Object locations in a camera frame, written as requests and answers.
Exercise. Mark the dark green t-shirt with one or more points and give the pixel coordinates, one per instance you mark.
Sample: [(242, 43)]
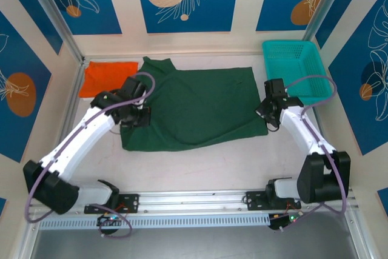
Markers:
[(200, 107)]

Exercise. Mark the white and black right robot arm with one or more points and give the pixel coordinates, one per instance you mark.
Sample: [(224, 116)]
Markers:
[(303, 131)]

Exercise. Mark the aluminium frame post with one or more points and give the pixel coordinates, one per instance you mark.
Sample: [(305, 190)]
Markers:
[(324, 7), (54, 13)]

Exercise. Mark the teal plastic basket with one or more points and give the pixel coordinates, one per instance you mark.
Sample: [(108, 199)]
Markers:
[(300, 65)]

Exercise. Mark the aluminium table side rail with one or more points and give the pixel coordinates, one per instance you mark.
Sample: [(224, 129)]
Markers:
[(71, 113), (321, 125)]

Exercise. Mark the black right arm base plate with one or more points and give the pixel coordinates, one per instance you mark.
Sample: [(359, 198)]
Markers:
[(254, 199)]

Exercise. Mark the aluminium mounting rail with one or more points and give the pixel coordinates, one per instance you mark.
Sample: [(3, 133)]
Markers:
[(194, 199)]

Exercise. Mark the folded orange t-shirt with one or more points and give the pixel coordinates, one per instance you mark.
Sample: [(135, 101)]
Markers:
[(103, 77)]

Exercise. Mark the grey metal plate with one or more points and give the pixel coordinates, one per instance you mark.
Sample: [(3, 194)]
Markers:
[(194, 244)]

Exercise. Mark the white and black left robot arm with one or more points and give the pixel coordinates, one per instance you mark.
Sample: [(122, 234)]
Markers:
[(78, 137)]

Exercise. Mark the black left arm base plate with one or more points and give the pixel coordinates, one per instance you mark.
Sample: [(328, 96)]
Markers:
[(131, 201)]

